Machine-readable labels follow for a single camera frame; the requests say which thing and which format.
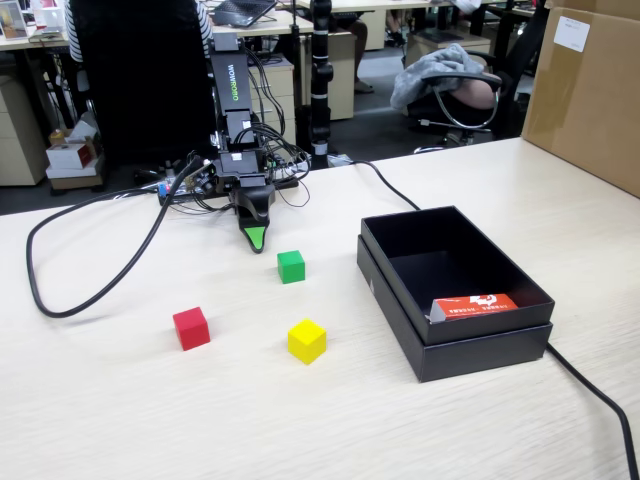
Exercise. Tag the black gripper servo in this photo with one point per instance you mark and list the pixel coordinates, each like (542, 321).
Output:
(252, 181)

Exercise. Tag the green wooden cube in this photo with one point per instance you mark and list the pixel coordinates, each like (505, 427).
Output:
(291, 266)

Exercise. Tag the red wooden cube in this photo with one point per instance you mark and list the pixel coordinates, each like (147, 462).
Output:
(191, 329)

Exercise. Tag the yellow wooden cube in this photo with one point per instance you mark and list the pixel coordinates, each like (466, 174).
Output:
(306, 341)

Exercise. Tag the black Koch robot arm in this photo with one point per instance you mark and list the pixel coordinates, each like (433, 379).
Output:
(230, 80)

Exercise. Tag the black cardboard box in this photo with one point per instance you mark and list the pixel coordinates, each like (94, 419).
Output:
(490, 327)

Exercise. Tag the black box lid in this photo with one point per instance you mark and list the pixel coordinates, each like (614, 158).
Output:
(485, 357)

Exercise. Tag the blue controller circuit board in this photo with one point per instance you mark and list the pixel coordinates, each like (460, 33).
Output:
(162, 191)

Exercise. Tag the thick black segmented pole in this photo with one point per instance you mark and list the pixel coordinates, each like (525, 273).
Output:
(321, 100)

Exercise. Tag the thin black stand pole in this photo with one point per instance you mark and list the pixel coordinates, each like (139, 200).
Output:
(297, 75)

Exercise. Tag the tall beige desk cabinet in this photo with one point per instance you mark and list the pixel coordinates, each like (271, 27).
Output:
(342, 75)

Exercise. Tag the black mesh office chair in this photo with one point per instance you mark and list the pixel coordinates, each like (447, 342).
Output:
(145, 75)

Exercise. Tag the beige office desk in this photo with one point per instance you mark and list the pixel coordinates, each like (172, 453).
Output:
(280, 27)

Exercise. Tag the person in striped shirt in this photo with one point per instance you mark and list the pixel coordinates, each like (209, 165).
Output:
(205, 30)

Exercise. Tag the white red small carton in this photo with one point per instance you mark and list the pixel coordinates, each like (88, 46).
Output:
(67, 156)

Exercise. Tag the black laptop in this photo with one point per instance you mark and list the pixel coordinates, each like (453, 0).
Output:
(240, 12)

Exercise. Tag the small yellow bottle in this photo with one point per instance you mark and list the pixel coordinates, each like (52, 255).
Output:
(58, 136)

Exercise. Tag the orange matchbox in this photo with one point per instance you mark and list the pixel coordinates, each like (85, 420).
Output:
(475, 306)

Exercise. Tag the grey fleece blanket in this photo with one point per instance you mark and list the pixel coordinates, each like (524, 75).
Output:
(435, 70)

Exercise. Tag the beige side cabinet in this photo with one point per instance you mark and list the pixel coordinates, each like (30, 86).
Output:
(20, 135)

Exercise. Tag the pink seat cushion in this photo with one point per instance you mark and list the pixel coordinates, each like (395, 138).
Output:
(475, 95)

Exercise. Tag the black chrome office chair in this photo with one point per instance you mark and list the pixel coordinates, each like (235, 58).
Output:
(520, 60)

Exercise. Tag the large brown cardboard carton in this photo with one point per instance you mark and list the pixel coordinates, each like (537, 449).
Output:
(590, 100)

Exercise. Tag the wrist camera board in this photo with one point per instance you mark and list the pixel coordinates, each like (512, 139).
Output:
(202, 175)

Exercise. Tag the beige drawer pedestal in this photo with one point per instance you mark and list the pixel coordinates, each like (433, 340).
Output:
(272, 95)

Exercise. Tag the desk picture frame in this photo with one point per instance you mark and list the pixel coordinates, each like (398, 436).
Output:
(12, 20)

